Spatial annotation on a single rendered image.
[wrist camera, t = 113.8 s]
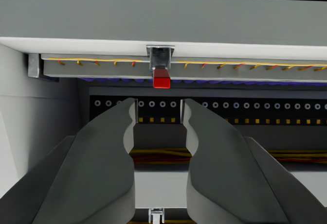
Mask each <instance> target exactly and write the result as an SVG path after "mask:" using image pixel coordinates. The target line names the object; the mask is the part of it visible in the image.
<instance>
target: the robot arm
mask: <svg viewBox="0 0 327 224"><path fill-rule="evenodd" d="M180 111H181V123H183V124H184V126H185V127H186V129H187V137H186V147H187V149H188V150H189V152H190V153H191V155H192V157H191V159H190V163H189V171H188V179H187V186H186V200H187V212H188V215H189V216H190V218H191V219H192V220H193V221H195V222H196V223H197V224H327V209H326V208H325V207H324V206H323V205H322V204H321V202H320V201H319V200H318V199H317V198H316V197H315V196H314V195H313V194H312V193H311V192H310V191H309V190H308V189H307V188H306V187H305V186H304V185H303V184H302V183H301V182H300V181H299V180H298V179H296V178H295V177H294V176H293V175H292V174H291V173H290V172H289V171H288V170H287V169H286V168H284V167H283V166H282V165H281V164H280V163H279V162H278V161H277V160H276V159H275V158H274V157H273V156H271V155H270V154H269V153H268V152H267V151H266V150H265V149H264V148H263V147H262V146H261V145H259V144H258V143H257V142H256V141H255V140H254V139H253V138H252V137H244V136H243V135H242V134H241V133H240V132H239V131H238V130H237V129H235V128H234V127H233V126H232V125H231V124H230V123H229V122H228V121H226V120H225V119H223V118H222V117H221V116H219V115H217V114H216V113H214V112H212V111H211V110H209V109H207V108H206V107H204V106H203V105H201V104H199V103H198V102H196V101H194V100H192V99H182V100H181V104H180ZM135 123H138V99H135V98H127V99H125V100H124V101H122V102H120V103H119V104H117V105H115V106H114V107H112V108H110V109H109V110H107V111H105V112H103V113H102V114H100V115H99V116H97V117H96V118H94V119H93V120H91V121H90V122H89V123H88V124H87V125H85V126H84V127H83V128H82V129H81V130H80V131H79V132H78V133H77V134H76V135H75V136H66V137H65V138H64V139H63V140H62V141H61V142H60V143H59V144H58V145H57V146H55V147H54V148H53V149H52V150H51V151H50V152H49V153H48V154H47V155H46V156H45V157H44V158H42V159H41V160H40V161H39V162H38V163H37V164H36V165H35V166H34V167H33V168H32V169H31V170H29V171H28V172H27V173H26V174H25V175H24V176H23V177H22V178H21V179H20V180H19V181H18V182H16V183H15V184H14V185H13V186H12V187H11V188H10V189H9V190H8V191H7V192H6V193H5V194H4V195H3V196H2V197H1V198H0V224H126V223H128V222H129V221H130V220H131V219H132V218H133V216H134V213H135V178H134V161H133V159H132V157H131V156H130V155H129V152H130V151H131V149H132V148H133V146H134V140H133V126H134V125H135Z"/></svg>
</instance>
